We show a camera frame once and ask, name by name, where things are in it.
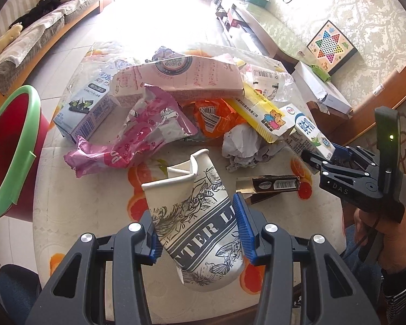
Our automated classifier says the small black box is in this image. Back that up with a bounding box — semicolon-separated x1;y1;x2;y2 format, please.
236;175;302;204

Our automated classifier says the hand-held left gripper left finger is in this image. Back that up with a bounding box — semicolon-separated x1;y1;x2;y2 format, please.
25;210;163;325

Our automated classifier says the crumpled grey paper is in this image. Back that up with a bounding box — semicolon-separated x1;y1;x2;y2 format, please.
226;140;288;173

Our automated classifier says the clear plastic label packaging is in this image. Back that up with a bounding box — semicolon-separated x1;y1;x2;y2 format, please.
244;64;296;103

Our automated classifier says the red bucket with green rim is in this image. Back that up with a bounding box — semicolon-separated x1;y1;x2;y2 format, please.
0;84;50;222

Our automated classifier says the crumpled white paper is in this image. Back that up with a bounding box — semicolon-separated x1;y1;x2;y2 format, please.
222;123;263;159

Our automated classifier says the red box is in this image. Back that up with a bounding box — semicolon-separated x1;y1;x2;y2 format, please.
226;16;245;30

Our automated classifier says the crushed printed paper cup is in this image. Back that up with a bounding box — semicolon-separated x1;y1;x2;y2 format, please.
141;149;246;292

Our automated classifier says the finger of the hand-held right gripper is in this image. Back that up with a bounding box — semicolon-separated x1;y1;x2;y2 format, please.
329;144;380;173
301;149;372;180

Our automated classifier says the pink foil wrapper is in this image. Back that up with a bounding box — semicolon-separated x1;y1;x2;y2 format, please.
64;86;198;178

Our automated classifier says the crumpled patterned wrapper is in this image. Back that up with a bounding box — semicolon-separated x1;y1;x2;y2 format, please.
145;46;177;63

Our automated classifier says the pink carton box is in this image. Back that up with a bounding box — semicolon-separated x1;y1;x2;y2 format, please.
110;54;246;109

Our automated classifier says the green packet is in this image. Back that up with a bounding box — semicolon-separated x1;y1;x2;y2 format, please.
309;64;332;82

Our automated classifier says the dark blue cloth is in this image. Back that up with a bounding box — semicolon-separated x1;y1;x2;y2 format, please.
0;263;42;325

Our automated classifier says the clear plastic film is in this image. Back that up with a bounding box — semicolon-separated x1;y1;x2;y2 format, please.
83;41;139;72

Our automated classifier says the yellow bear print box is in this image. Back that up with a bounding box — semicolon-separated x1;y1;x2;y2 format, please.
228;86;295;144

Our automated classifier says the cream plush toy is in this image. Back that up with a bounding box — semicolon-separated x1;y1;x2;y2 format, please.
0;23;24;53

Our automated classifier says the glass top TV cabinet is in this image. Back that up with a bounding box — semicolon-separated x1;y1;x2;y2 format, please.
215;0;312;72

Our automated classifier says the white and green carton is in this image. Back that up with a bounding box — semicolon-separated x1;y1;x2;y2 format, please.
279;103;335;161

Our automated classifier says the black garment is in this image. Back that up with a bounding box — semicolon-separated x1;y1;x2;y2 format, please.
9;0;63;29

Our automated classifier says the long white box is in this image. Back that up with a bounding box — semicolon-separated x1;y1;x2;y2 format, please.
293;61;353;116

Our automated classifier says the orange fruit print tablecloth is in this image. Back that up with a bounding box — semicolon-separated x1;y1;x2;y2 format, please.
32;42;351;325

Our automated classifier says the orange plastic wrapper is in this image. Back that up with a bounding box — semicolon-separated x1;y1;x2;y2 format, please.
183;98;249;139

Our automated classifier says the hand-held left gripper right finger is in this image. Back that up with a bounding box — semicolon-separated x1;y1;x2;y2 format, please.
233;192;381;325

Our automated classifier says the striped wooden frame sofa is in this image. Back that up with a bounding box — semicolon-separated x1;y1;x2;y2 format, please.
0;0;100;95

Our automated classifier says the person's right hand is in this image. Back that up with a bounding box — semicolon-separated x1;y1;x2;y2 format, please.
353;208;406;272

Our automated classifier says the star checkers board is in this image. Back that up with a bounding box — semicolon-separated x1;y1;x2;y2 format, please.
306;20;358;75

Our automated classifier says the blue and white carton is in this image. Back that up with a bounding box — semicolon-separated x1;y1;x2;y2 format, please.
53;57;119;143

